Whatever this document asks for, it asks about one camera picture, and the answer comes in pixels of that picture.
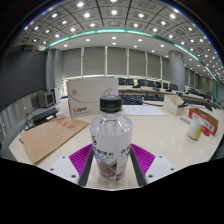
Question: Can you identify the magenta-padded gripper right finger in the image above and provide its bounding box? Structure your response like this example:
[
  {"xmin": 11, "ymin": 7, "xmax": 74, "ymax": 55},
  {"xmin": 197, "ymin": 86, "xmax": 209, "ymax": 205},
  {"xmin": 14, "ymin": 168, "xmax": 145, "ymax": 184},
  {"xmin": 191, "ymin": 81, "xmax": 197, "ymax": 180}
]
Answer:
[{"xmin": 129, "ymin": 143, "xmax": 177, "ymax": 187}]

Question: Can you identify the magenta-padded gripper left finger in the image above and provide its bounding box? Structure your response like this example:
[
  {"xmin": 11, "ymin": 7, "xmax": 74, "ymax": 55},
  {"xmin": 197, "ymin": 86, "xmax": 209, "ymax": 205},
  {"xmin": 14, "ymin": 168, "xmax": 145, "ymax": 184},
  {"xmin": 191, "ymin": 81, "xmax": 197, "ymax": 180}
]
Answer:
[{"xmin": 47, "ymin": 143, "xmax": 97, "ymax": 188}]

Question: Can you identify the clear black-capped water bottle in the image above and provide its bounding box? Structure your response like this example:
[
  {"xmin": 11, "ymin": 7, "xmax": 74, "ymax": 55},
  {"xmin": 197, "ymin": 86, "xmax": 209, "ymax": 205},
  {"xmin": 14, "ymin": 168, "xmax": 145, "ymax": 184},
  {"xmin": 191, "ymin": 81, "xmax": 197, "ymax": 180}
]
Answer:
[{"xmin": 89, "ymin": 95, "xmax": 134, "ymax": 183}]

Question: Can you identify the white paper sheet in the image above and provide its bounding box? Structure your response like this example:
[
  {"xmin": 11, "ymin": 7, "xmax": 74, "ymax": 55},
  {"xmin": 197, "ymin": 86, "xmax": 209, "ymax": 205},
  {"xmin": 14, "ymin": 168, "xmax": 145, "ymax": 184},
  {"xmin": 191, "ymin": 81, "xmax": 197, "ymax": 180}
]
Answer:
[{"xmin": 122, "ymin": 104, "xmax": 167, "ymax": 117}]

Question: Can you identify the flat black electronic device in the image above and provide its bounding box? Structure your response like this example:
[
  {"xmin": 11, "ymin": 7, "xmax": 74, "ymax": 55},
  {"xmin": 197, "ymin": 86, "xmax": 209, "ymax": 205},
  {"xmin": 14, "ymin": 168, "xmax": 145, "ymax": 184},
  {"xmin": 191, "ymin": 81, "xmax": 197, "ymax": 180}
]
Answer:
[{"xmin": 31, "ymin": 107, "xmax": 60, "ymax": 124}]

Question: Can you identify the white remote control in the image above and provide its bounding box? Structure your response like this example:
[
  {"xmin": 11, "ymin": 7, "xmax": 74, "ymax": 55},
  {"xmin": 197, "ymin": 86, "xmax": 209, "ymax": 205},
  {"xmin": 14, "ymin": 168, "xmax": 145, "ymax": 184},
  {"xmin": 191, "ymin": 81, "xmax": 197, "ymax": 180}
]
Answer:
[{"xmin": 180, "ymin": 115, "xmax": 193, "ymax": 125}]

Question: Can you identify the white and yellow mug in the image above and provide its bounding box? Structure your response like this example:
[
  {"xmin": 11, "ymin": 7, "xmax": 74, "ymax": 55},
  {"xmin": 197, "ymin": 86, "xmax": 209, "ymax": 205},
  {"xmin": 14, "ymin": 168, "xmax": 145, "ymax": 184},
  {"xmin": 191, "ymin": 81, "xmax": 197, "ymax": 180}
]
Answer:
[{"xmin": 187, "ymin": 116, "xmax": 205, "ymax": 141}]

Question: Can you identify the small beige open box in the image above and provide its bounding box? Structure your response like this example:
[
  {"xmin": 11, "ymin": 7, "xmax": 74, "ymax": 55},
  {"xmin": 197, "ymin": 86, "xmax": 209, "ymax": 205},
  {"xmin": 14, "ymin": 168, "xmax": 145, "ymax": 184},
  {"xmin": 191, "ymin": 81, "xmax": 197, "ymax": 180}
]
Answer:
[{"xmin": 162, "ymin": 94, "xmax": 189, "ymax": 117}]

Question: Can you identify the large white cardboard box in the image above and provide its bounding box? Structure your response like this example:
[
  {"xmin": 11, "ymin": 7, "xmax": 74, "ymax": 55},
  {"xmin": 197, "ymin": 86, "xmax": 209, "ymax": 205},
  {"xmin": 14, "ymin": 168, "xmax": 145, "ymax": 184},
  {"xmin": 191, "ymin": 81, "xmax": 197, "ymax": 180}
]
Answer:
[{"xmin": 66, "ymin": 77, "xmax": 120, "ymax": 118}]

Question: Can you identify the flat round red coaster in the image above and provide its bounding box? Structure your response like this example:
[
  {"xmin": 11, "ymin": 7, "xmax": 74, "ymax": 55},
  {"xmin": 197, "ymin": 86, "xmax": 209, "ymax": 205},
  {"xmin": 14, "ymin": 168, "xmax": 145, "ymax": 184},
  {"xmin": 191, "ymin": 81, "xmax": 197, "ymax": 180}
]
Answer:
[{"xmin": 201, "ymin": 127, "xmax": 212, "ymax": 137}]

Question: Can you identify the grey CRT monitor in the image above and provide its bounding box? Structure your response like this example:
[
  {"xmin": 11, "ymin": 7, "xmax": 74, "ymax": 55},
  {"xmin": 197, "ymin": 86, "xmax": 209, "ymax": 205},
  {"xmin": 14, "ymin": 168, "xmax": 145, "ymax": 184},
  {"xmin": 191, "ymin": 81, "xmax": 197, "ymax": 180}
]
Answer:
[{"xmin": 31, "ymin": 90, "xmax": 56, "ymax": 109}]

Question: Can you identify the red-fronted open cardboard box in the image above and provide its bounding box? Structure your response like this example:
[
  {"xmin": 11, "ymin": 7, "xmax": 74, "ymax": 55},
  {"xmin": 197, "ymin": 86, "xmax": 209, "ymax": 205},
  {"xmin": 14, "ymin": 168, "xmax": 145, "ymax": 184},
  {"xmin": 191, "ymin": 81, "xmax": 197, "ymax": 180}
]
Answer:
[{"xmin": 188, "ymin": 107, "xmax": 220, "ymax": 137}]

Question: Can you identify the row of black office chairs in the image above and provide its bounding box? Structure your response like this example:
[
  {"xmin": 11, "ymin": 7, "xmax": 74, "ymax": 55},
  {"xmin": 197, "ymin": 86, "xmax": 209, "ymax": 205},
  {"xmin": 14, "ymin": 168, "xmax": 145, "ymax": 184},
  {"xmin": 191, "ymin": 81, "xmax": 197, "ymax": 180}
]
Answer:
[{"xmin": 118, "ymin": 78, "xmax": 214, "ymax": 101}]

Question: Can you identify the group of ceiling lights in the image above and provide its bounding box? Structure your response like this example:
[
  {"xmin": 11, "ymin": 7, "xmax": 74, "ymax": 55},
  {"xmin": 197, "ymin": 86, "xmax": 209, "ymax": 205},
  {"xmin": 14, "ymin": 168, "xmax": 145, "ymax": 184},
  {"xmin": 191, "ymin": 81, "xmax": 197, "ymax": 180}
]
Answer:
[{"xmin": 23, "ymin": 0, "xmax": 218, "ymax": 68}]

